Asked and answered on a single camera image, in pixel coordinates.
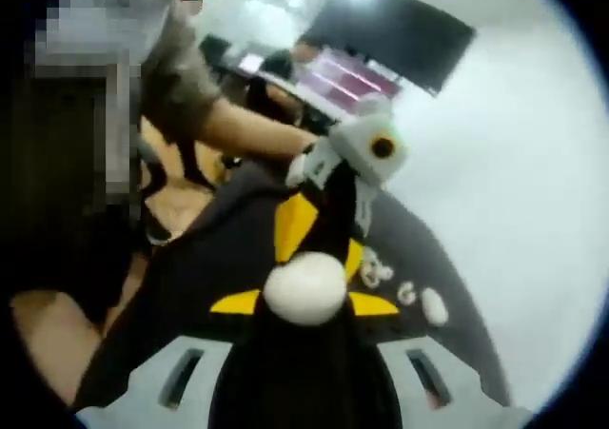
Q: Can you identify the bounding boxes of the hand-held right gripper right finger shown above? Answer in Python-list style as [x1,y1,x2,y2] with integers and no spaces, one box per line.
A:
[306,291,532,429]

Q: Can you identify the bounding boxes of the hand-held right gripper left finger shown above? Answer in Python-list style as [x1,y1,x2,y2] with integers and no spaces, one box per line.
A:
[75,289,305,429]

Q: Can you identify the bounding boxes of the white stem earphone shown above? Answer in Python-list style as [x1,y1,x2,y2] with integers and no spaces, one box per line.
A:
[362,250,378,288]

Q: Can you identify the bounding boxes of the white oval charging case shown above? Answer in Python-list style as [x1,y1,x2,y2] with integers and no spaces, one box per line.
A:
[264,252,347,326]

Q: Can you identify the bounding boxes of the white rounded rectangular charging case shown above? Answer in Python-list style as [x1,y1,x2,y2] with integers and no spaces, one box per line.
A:
[421,287,449,326]

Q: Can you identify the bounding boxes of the laptop with purple screen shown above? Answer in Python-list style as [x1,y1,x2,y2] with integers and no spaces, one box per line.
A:
[297,48,403,111]

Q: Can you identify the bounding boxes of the black table mat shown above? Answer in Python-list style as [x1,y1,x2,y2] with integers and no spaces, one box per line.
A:
[132,162,515,429]

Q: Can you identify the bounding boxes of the person's bare leg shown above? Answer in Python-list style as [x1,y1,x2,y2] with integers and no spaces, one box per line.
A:
[9,289,104,429]

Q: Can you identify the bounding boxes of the black wall screen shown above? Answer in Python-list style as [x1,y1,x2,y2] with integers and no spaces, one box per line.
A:
[304,0,477,98]

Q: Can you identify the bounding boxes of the black harness strap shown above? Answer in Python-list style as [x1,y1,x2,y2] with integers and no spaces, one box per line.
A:
[142,133,225,202]

